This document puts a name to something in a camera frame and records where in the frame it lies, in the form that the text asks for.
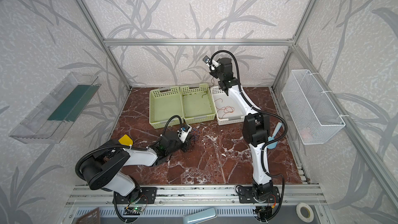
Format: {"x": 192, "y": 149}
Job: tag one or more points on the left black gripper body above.
{"x": 178, "y": 145}

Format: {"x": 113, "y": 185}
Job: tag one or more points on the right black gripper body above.
{"x": 216, "y": 74}

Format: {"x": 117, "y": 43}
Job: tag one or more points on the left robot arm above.
{"x": 101, "y": 168}

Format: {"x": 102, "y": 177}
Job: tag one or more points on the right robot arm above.
{"x": 261, "y": 129}

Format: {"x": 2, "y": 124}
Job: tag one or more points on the left light green basket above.
{"x": 163, "y": 104}

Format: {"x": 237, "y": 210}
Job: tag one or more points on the light green basket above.
{"x": 197, "y": 103}
{"x": 163, "y": 104}

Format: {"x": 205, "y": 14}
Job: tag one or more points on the white perforated basket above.
{"x": 227, "y": 110}

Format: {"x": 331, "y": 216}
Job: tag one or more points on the middle light green basket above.
{"x": 197, "y": 103}

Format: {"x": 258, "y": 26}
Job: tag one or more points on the yellow scoop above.
{"x": 126, "y": 140}

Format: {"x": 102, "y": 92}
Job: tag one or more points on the white tape roll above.
{"x": 305, "y": 212}

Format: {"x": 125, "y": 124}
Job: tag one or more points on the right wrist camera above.
{"x": 211, "y": 63}

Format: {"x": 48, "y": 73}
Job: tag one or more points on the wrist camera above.
{"x": 211, "y": 63}
{"x": 184, "y": 132}

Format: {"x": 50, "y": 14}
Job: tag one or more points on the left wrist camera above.
{"x": 184, "y": 132}

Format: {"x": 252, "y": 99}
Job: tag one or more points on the aluminium frame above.
{"x": 383, "y": 176}

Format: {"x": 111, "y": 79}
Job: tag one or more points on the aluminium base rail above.
{"x": 183, "y": 200}

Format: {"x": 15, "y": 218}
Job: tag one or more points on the white wire mesh basket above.
{"x": 313, "y": 113}

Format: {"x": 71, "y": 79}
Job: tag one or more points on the clear plastic wall shelf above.
{"x": 49, "y": 122}

